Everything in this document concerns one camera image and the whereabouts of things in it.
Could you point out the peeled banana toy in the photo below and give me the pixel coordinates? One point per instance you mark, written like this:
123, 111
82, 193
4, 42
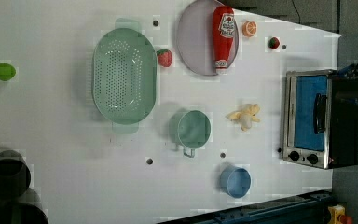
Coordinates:
245, 117

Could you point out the dark robot base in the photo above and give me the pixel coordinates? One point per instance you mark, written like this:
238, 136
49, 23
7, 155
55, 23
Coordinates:
15, 181

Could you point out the black toaster oven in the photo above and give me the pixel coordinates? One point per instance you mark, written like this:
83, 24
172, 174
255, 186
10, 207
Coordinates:
320, 123

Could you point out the large red strawberry toy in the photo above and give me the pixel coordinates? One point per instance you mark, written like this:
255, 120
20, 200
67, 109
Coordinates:
164, 58

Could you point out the green plastic colander basket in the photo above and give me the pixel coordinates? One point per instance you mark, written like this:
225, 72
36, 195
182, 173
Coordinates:
124, 70

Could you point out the grey round plate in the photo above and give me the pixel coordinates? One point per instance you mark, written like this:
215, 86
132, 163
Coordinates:
194, 37

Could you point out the blue cup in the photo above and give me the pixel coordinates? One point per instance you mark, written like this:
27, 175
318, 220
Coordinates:
235, 181

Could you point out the red ketchup bottle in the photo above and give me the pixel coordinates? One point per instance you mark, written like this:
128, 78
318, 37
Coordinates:
223, 35

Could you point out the orange slice toy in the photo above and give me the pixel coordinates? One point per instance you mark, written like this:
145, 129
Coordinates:
249, 28

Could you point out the small dark red strawberry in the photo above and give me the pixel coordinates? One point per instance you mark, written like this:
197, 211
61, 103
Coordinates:
274, 43

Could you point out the green lime toy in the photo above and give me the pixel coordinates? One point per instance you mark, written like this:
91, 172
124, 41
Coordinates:
7, 71

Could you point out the yellow emergency stop button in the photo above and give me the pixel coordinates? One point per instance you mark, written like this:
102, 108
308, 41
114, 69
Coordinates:
338, 215

